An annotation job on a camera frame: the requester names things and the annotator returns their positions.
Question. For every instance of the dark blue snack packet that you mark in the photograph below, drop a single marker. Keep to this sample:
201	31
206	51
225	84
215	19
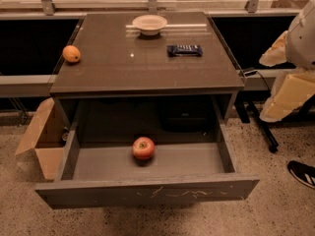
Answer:
184	50

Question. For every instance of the brown cardboard box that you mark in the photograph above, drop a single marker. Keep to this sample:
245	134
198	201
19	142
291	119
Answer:
44	136

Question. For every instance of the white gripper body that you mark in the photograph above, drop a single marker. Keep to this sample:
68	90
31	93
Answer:
302	41

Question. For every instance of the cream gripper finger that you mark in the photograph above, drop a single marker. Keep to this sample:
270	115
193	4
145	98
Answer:
277	53
290	91

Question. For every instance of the metal window railing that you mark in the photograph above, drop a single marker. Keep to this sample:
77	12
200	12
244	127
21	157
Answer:
157	4

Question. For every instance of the grey cabinet with glossy top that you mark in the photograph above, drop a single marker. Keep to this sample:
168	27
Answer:
117	61

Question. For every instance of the orange fruit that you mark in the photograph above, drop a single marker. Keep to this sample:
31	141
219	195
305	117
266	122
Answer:
71	54

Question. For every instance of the red apple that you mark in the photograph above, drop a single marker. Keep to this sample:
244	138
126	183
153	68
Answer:
143	148

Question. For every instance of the white bowl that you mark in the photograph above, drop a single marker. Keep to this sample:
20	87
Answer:
149	24

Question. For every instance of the black stand leg with wheel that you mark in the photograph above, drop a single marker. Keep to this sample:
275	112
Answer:
245	108

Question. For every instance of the grey open drawer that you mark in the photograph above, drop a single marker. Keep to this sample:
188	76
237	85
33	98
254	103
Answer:
98	168

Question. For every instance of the black and white sneaker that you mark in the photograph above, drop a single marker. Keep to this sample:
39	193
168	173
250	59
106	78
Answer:
303	173

